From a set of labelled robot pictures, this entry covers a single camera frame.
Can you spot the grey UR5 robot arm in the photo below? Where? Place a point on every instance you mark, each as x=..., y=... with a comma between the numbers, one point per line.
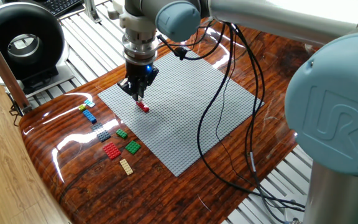
x=291, y=15

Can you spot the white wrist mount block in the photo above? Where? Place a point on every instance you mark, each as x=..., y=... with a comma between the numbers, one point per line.
x=134, y=21

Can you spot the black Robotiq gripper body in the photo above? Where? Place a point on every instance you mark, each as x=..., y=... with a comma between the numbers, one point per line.
x=139, y=76

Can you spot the lime green Lego brick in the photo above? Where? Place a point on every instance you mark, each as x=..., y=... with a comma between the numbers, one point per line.
x=82, y=107

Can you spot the white Lego brick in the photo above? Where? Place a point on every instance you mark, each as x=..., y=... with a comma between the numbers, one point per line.
x=140, y=99

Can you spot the light blue Lego plate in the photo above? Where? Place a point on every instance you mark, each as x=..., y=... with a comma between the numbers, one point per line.
x=89, y=103

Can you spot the tan Lego plate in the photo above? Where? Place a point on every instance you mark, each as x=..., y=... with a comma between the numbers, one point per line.
x=126, y=166

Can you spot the aluminium mounting plate with bolts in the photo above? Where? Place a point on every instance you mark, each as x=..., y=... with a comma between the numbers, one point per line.
x=291, y=216

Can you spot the black keyboard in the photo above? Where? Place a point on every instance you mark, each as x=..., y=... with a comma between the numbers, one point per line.
x=57, y=6

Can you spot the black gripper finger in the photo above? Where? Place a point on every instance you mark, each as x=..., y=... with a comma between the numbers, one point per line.
x=128, y=87
x=154, y=73

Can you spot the dark grey Lego plate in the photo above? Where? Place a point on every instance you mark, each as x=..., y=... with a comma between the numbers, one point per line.
x=102, y=133

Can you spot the small green Lego brick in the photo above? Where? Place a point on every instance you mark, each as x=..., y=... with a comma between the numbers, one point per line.
x=122, y=133

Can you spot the blue Lego brick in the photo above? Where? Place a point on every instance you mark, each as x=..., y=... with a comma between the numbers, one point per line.
x=89, y=116

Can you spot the grey Lego baseplate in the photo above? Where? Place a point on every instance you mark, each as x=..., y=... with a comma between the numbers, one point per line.
x=179, y=124

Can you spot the green square Lego plate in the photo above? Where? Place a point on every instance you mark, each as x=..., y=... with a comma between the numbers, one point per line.
x=132, y=147

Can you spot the glossy wood-grain mat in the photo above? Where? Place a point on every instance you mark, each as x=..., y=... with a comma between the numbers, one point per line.
x=166, y=199

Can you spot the brown wooden pole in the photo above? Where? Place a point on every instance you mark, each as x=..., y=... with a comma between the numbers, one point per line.
x=2, y=65

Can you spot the aluminium profile bracket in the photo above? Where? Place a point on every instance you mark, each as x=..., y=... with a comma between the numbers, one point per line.
x=90, y=12

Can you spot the red square Lego plate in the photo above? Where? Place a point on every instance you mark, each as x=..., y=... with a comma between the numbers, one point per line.
x=112, y=151

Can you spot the red long Lego brick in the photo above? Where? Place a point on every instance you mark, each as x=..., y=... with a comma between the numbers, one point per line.
x=143, y=107

